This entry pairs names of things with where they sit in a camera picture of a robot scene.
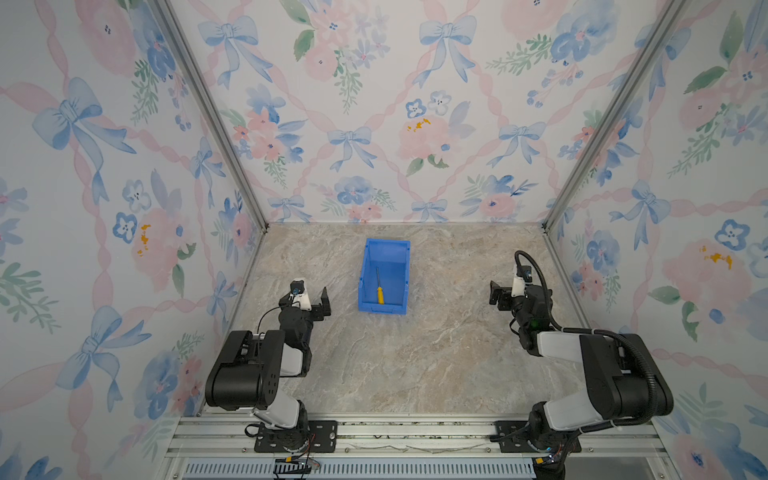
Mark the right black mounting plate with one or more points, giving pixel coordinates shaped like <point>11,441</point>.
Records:
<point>515,436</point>

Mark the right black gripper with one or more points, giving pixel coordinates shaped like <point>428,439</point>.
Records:
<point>505,294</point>

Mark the left aluminium corner post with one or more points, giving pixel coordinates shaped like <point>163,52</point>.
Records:
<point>171,28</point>

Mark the aluminium rail base frame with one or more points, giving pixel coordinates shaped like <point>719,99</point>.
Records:
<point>359,446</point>

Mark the aluminium corner post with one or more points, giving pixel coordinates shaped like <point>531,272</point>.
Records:
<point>658,36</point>
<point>171,28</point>

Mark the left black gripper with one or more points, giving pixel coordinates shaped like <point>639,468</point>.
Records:
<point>316,312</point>

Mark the yellow handled screwdriver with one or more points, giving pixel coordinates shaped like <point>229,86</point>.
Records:
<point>380,292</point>

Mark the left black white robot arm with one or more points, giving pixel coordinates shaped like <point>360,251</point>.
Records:
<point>249,367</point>

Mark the blue plastic storage bin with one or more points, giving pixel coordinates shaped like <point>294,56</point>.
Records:
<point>393,259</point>

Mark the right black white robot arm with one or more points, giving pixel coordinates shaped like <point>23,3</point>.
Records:
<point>623,386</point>

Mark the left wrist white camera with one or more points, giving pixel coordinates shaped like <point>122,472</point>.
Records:
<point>299,297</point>

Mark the black mounting plate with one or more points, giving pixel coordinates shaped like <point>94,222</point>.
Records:
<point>313,436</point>
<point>515,436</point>

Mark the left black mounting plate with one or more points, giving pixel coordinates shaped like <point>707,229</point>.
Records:
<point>313,436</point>

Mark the right aluminium corner post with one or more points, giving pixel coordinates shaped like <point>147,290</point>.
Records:
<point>658,36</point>

